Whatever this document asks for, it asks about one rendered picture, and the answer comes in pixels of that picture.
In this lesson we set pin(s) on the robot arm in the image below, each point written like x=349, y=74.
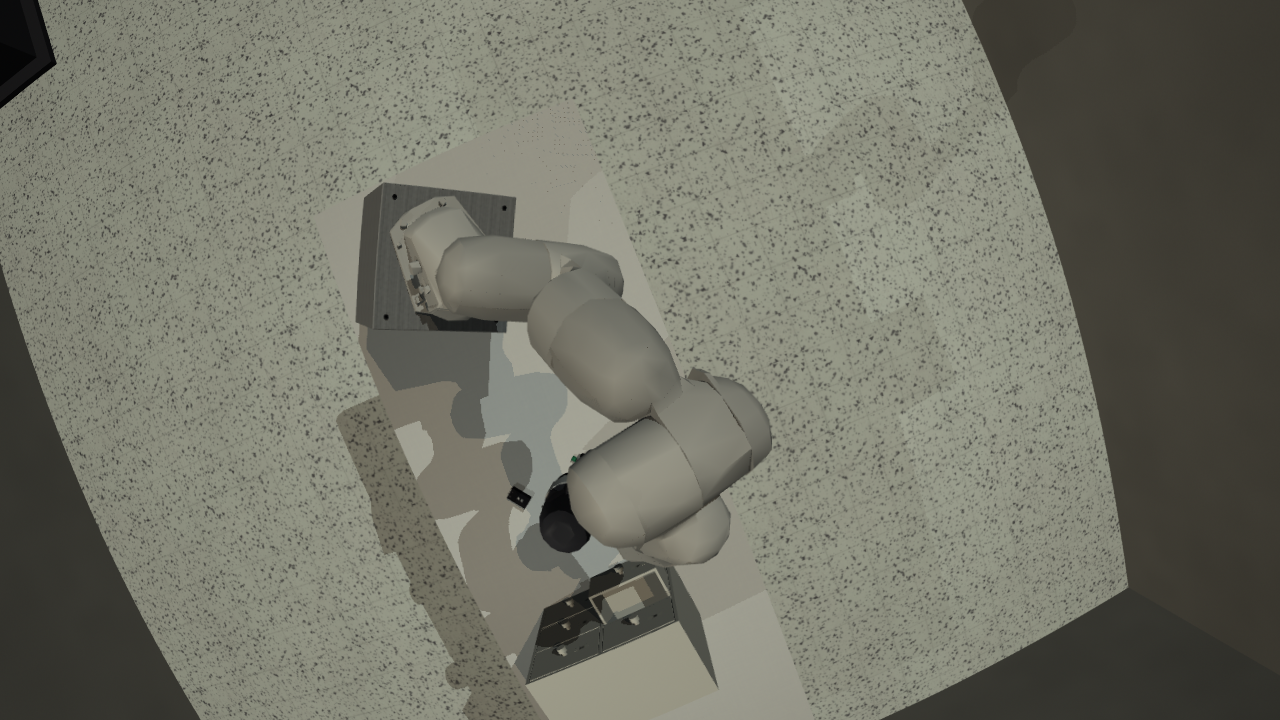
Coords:
x=701, y=434

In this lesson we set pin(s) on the small grey chest of drawers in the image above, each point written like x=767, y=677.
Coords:
x=639, y=680

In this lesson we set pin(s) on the black nine-volt battery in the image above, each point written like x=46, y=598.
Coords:
x=519, y=497

